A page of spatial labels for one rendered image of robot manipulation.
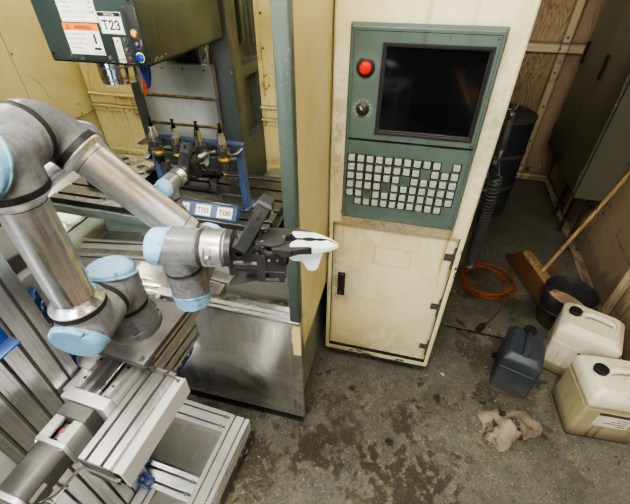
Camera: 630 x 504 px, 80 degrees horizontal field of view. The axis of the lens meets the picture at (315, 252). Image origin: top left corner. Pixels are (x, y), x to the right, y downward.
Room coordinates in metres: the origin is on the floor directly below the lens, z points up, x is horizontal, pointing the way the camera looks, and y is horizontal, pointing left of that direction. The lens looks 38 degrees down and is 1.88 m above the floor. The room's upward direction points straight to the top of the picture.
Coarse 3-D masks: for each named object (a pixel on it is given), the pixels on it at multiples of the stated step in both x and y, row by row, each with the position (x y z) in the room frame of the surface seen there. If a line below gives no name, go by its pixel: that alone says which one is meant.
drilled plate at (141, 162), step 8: (128, 160) 1.93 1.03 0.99; (136, 160) 1.93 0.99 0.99; (144, 160) 1.93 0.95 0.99; (152, 160) 1.93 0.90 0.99; (168, 160) 1.94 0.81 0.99; (136, 168) 1.83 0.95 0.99; (144, 168) 1.83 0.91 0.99; (168, 168) 1.92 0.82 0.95; (144, 176) 1.74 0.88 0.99; (152, 176) 1.78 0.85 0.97
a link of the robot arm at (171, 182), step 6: (168, 174) 1.33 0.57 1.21; (174, 174) 1.34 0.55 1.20; (162, 180) 1.29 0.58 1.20; (168, 180) 1.30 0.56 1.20; (174, 180) 1.31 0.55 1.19; (180, 180) 1.34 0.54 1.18; (156, 186) 1.26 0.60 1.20; (162, 186) 1.26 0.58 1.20; (168, 186) 1.27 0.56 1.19; (174, 186) 1.29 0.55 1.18; (180, 186) 1.33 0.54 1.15; (162, 192) 1.25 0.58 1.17; (168, 192) 1.25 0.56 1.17; (174, 192) 1.29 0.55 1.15; (174, 198) 1.28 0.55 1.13
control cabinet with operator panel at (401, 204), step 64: (384, 0) 1.32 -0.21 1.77; (448, 0) 1.28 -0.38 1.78; (512, 0) 1.24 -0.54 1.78; (384, 64) 1.29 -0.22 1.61; (448, 64) 1.25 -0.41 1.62; (512, 64) 1.22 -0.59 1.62; (384, 128) 1.29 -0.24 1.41; (448, 128) 1.24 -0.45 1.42; (384, 192) 1.27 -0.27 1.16; (448, 192) 1.21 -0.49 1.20; (384, 256) 1.31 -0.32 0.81; (448, 256) 1.24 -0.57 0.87; (384, 320) 1.30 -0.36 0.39
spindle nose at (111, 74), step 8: (96, 64) 1.78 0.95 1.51; (104, 64) 1.76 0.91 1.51; (112, 64) 1.76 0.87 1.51; (104, 72) 1.76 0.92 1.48; (112, 72) 1.76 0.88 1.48; (120, 72) 1.77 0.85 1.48; (128, 72) 1.80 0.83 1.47; (136, 72) 1.85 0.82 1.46; (104, 80) 1.77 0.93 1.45; (112, 80) 1.76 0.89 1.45; (120, 80) 1.77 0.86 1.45; (128, 80) 1.79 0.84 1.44; (136, 80) 1.83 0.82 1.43
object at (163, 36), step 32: (32, 0) 1.67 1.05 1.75; (96, 0) 1.60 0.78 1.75; (128, 0) 1.56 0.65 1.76; (160, 0) 1.72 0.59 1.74; (192, 0) 1.95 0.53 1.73; (64, 32) 1.64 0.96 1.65; (128, 32) 1.57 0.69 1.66; (160, 32) 1.67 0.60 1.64; (192, 32) 1.91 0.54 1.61; (128, 64) 1.59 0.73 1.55
